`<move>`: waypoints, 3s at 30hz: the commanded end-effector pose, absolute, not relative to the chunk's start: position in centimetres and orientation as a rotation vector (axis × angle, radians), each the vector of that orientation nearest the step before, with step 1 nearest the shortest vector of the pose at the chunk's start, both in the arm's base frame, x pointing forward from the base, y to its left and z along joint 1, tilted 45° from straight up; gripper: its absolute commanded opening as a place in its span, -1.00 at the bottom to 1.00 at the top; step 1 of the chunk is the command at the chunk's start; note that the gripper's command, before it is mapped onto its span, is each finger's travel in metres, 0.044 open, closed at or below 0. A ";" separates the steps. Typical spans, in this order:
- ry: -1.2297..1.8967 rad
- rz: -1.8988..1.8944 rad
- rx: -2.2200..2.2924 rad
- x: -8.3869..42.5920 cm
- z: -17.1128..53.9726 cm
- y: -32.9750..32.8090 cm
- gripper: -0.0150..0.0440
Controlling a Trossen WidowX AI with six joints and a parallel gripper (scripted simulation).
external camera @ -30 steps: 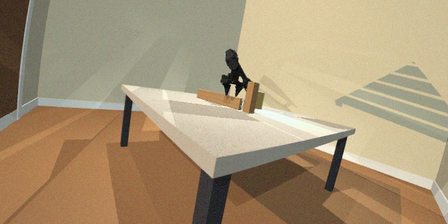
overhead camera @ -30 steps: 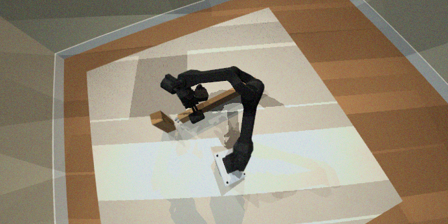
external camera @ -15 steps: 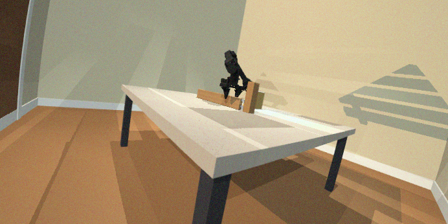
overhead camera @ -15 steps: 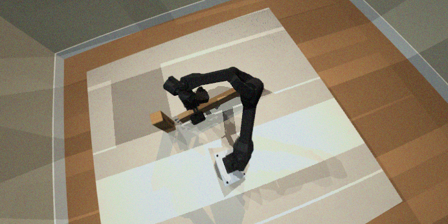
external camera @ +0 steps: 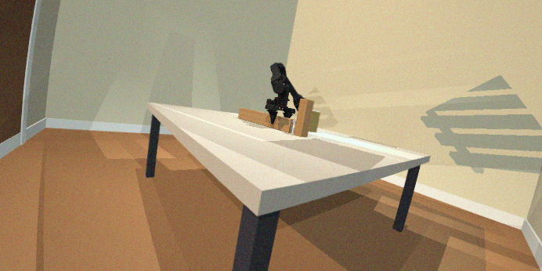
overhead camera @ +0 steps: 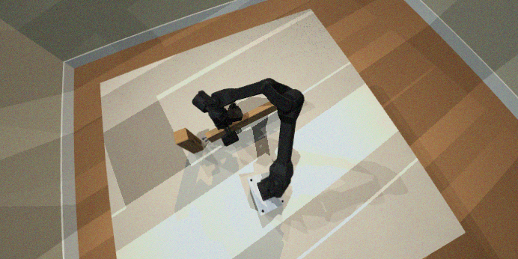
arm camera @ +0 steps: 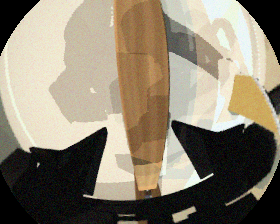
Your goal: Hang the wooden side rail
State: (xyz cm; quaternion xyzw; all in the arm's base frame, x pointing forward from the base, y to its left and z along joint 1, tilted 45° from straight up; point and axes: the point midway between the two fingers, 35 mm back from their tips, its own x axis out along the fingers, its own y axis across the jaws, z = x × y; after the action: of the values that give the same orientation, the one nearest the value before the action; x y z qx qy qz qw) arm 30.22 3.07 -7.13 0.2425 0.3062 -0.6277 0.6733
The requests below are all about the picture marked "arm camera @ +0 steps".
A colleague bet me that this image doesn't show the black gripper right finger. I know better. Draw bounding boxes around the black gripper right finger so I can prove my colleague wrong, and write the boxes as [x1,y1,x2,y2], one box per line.
[171,120,245,180]

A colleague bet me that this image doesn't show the wooden post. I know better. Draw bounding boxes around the wooden post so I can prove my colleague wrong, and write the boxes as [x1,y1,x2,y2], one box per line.
[133,172,161,224]

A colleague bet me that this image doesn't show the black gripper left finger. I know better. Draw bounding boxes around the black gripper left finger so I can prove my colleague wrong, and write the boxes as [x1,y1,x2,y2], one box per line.
[28,127,108,197]

